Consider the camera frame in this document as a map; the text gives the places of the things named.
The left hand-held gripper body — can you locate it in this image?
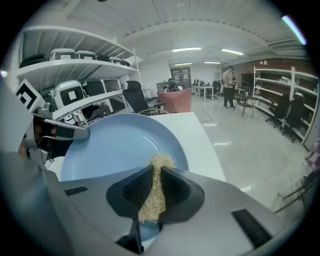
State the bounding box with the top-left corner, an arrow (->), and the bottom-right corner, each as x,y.
15,78 -> 54,171

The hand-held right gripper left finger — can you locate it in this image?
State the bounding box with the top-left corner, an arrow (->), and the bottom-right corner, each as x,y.
59,166 -> 155,255

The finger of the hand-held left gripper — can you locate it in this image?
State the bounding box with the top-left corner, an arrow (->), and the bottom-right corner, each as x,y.
42,118 -> 91,141
40,136 -> 75,161

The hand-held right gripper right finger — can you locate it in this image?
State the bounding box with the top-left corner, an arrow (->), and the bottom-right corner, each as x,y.
147,166 -> 297,256

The big blue plate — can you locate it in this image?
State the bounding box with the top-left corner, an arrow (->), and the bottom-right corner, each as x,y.
60,112 -> 190,242

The tan fibrous scrubber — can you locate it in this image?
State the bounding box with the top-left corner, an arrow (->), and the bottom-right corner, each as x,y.
137,152 -> 176,224

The white case with black panel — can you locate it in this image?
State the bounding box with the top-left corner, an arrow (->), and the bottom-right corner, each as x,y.
53,79 -> 85,111

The green and black case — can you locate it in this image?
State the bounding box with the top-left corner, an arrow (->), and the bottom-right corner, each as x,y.
81,78 -> 106,98

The row of shelf cases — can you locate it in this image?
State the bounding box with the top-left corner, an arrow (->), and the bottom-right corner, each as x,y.
19,48 -> 131,69

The white metal shelf rack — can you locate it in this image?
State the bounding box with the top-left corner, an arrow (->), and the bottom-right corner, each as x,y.
9,24 -> 144,126

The black office chair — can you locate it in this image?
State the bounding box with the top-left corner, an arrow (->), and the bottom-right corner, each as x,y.
265,93 -> 291,129
281,92 -> 309,144
122,80 -> 167,115

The table with checkered cloth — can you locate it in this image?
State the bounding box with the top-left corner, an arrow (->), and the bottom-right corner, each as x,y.
305,139 -> 320,174

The pink armchair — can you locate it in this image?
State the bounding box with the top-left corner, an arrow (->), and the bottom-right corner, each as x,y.
156,87 -> 193,114

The small black table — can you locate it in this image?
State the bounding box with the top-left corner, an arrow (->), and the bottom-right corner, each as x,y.
234,92 -> 259,118

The white office desk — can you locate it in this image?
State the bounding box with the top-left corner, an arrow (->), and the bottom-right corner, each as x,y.
194,85 -> 216,100

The black flat screen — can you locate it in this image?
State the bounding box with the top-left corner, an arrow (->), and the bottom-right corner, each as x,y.
241,73 -> 255,88

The white shelf unit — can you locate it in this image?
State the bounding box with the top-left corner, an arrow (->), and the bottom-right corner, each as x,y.
252,66 -> 320,146

